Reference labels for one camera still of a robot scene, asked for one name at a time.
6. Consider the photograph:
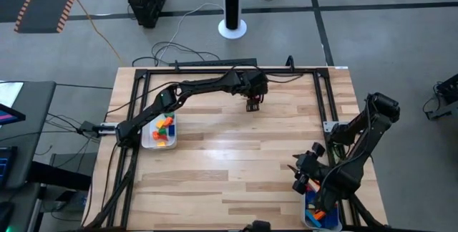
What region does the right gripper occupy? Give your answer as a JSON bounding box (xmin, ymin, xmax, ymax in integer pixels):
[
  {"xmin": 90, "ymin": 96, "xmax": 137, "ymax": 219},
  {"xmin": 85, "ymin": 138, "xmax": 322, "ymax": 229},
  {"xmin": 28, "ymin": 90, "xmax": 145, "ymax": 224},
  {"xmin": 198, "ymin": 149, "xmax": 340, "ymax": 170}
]
[{"xmin": 287, "ymin": 141, "xmax": 329, "ymax": 195}]

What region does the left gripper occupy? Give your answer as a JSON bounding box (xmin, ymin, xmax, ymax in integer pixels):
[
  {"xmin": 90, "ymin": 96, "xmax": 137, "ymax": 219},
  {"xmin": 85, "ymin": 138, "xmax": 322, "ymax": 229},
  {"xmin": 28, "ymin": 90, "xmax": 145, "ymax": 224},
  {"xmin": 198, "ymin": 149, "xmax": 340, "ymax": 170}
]
[{"xmin": 240, "ymin": 69, "xmax": 269, "ymax": 113}]

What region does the small blue brick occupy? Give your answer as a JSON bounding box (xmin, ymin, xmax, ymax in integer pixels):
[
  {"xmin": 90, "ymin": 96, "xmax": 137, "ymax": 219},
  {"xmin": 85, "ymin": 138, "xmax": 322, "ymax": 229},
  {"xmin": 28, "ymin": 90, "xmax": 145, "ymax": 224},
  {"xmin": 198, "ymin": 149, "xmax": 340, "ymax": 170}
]
[{"xmin": 305, "ymin": 210, "xmax": 322, "ymax": 228}]

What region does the white plastic bin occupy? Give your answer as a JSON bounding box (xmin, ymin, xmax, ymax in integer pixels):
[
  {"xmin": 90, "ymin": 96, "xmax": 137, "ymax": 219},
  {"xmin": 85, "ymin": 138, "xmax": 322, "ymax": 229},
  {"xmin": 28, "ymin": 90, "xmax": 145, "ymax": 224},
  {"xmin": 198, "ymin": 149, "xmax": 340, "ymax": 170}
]
[
  {"xmin": 141, "ymin": 112, "xmax": 178, "ymax": 150},
  {"xmin": 302, "ymin": 181, "xmax": 343, "ymax": 231}
]

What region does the black power strip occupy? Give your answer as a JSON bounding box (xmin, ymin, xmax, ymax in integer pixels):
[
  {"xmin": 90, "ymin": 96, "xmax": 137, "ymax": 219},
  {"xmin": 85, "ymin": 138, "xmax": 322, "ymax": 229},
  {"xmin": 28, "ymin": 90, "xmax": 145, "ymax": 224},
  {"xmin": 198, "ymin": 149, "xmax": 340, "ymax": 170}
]
[{"xmin": 167, "ymin": 58, "xmax": 258, "ymax": 67}]

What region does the black rounded object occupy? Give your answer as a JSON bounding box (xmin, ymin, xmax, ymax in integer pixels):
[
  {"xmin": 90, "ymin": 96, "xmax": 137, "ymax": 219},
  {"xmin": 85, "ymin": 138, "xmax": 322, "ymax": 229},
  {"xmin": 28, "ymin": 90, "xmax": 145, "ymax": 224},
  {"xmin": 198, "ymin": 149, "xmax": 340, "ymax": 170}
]
[{"xmin": 243, "ymin": 220, "xmax": 272, "ymax": 232}]

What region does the black crate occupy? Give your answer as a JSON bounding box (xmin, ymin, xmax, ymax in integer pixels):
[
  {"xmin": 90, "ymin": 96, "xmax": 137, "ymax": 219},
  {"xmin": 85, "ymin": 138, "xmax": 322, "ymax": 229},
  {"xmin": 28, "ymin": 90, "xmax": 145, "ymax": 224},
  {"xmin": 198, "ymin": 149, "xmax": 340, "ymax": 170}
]
[{"xmin": 127, "ymin": 0, "xmax": 168, "ymax": 29}]

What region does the black floor equipment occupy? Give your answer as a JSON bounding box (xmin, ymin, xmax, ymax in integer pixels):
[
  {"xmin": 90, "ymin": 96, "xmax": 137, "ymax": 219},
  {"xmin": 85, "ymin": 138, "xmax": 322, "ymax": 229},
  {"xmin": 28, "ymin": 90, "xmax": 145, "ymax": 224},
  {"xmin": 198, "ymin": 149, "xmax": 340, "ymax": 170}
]
[{"xmin": 425, "ymin": 73, "xmax": 458, "ymax": 121}]

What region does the black desk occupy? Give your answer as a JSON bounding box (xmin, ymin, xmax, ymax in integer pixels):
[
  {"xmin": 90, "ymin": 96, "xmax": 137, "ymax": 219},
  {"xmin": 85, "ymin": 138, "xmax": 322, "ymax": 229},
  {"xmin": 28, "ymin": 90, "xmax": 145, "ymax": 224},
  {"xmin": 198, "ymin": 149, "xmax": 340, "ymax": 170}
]
[{"xmin": 0, "ymin": 80, "xmax": 57, "ymax": 190}]

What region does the white paper sheet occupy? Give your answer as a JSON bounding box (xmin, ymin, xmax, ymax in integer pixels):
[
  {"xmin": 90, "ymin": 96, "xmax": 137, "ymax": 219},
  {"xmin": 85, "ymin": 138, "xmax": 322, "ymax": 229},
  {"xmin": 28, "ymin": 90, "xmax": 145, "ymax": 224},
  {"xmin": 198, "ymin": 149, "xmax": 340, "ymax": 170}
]
[{"xmin": 0, "ymin": 81, "xmax": 24, "ymax": 108}]

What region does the black tablet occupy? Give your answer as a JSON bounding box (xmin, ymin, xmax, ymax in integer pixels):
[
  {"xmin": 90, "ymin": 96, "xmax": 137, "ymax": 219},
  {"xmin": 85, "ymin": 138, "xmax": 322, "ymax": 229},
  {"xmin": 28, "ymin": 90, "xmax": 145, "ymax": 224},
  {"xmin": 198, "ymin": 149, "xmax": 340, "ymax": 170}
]
[{"xmin": 0, "ymin": 102, "xmax": 26, "ymax": 126}]

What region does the black keyboard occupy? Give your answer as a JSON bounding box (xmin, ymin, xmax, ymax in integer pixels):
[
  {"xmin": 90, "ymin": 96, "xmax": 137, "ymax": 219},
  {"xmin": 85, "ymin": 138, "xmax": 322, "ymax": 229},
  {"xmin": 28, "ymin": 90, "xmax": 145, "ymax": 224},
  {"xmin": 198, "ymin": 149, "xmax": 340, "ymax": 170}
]
[{"xmin": 0, "ymin": 145, "xmax": 19, "ymax": 190}]

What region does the black aluminium table frame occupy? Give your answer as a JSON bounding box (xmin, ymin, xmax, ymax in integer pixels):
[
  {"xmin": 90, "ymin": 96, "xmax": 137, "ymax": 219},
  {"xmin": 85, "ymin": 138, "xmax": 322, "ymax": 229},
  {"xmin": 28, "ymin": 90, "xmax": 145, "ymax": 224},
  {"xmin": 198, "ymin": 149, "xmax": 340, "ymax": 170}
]
[{"xmin": 84, "ymin": 55, "xmax": 386, "ymax": 232}]

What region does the black floor cable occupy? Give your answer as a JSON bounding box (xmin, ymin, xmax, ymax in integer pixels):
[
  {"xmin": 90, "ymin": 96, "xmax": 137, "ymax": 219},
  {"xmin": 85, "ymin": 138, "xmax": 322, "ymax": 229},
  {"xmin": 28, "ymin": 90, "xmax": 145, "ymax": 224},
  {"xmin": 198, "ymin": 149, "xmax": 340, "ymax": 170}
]
[{"xmin": 132, "ymin": 41, "xmax": 221, "ymax": 67}]

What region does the white cable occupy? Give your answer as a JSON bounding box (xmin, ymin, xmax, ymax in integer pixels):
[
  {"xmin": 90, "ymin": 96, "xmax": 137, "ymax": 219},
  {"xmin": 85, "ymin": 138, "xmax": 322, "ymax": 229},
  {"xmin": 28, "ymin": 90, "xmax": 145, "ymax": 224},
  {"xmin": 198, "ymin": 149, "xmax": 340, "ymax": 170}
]
[{"xmin": 157, "ymin": 2, "xmax": 225, "ymax": 64}]

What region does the yellow cable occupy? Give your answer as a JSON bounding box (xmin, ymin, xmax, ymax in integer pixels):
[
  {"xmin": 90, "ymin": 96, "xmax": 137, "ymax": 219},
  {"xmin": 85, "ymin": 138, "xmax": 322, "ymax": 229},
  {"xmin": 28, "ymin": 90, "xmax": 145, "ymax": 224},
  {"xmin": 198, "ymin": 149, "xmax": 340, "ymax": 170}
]
[{"xmin": 57, "ymin": 0, "xmax": 132, "ymax": 67}]

